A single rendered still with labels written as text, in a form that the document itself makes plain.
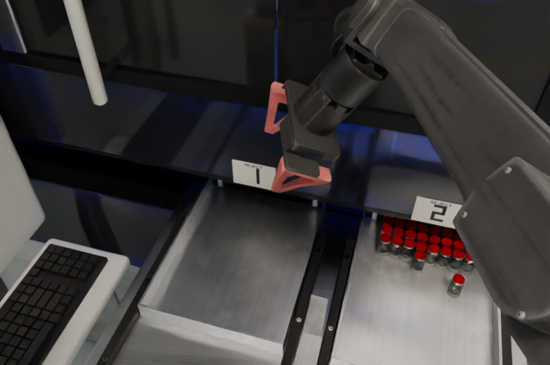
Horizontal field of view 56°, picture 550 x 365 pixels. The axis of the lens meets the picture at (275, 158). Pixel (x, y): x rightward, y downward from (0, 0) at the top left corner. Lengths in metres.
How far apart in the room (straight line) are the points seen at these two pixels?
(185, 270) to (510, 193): 0.84
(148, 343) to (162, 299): 0.08
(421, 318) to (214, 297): 0.37
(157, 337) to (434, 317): 0.48
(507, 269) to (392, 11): 0.33
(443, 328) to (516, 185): 0.77
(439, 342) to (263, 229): 0.39
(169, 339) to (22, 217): 0.45
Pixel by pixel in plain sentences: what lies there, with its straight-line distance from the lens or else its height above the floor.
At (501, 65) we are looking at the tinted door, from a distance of 0.78.
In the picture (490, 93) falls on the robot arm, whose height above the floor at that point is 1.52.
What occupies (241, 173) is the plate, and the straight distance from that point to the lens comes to 0.98.
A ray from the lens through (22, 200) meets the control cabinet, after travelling 1.21.
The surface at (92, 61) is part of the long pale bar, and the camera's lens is 0.88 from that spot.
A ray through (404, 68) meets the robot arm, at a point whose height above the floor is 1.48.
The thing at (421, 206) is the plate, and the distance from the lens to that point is 0.95.
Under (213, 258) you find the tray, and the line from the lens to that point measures 1.03.
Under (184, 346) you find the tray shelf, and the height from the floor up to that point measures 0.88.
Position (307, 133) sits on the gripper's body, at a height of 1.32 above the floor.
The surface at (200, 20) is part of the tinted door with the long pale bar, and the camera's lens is 0.83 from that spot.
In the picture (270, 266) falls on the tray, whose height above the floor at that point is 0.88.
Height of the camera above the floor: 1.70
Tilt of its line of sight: 42 degrees down
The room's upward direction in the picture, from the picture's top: straight up
